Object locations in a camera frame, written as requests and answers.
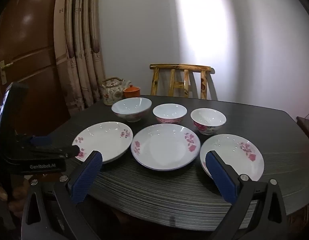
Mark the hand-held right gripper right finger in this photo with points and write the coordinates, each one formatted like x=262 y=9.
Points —
x=220 y=177

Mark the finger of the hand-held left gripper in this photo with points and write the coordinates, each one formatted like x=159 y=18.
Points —
x=72 y=150
x=40 y=140

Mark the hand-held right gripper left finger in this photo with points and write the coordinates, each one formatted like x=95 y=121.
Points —
x=87 y=175

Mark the white pink flower plate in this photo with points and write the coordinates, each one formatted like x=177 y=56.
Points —
x=102 y=140
x=232 y=152

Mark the white bowl pink flowers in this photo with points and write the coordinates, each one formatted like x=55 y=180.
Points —
x=207 y=118

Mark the white plate blue rim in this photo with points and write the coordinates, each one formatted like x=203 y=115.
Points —
x=164 y=147

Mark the white bowl pink outside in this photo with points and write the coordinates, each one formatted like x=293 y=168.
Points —
x=169 y=112

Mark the floral ceramic teapot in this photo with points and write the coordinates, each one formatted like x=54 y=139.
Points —
x=112 y=92

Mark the orange lidded cup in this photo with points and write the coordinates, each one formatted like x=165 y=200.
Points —
x=131 y=92

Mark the beige patterned curtain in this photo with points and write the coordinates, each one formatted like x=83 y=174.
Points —
x=82 y=55

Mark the brown wooden door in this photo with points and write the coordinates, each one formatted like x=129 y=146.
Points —
x=27 y=42

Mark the wooden chair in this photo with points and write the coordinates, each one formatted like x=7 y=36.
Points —
x=179 y=66

